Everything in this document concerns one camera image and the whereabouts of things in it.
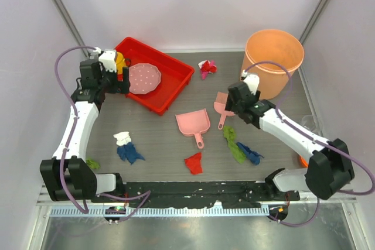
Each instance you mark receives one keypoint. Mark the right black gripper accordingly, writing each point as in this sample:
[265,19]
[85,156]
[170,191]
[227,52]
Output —
[230,105]

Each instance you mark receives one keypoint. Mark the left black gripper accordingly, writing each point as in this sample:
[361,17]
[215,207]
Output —
[123,85]

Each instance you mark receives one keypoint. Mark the pink hand brush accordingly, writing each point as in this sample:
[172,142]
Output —
[220,108]

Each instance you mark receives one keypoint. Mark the pink dustpan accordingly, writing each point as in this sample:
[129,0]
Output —
[194,124]

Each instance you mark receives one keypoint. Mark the red and white paper scrap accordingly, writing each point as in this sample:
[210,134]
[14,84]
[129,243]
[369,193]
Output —
[207,67]

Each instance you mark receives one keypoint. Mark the dark blue paper scrap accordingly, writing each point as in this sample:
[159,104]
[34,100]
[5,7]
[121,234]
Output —
[129,153]

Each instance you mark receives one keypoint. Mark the orange plastic bucket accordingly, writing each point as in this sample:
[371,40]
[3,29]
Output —
[273,55]

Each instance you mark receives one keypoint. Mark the small green paper scrap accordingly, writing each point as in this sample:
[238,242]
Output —
[92,164]

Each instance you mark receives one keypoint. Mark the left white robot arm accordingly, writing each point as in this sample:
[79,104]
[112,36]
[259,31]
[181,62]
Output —
[67,175]

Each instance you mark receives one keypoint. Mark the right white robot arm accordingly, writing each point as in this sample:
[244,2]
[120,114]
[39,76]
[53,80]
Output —
[328,168]

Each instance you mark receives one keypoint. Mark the pink dotted plate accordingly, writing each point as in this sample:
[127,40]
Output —
[144,78]

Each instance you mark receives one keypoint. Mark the yellow mug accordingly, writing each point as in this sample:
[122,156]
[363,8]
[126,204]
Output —
[121,62]

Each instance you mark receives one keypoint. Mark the long green paper scrap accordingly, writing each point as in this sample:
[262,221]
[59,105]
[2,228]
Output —
[230,136]

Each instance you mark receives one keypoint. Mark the blue paper scrap right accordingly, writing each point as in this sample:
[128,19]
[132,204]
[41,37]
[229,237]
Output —
[253,156]

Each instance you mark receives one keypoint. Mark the red plastic tray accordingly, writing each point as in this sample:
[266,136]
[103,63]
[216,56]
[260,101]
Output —
[176,75]

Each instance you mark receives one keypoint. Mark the orange bowl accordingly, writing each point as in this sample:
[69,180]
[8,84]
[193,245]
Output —
[302,161]

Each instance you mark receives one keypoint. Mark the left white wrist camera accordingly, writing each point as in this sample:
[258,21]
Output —
[108,59]

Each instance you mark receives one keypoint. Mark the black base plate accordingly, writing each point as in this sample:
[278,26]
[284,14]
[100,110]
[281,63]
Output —
[201,194]

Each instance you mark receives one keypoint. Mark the white slotted cable duct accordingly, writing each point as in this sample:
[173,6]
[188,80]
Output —
[107,211]

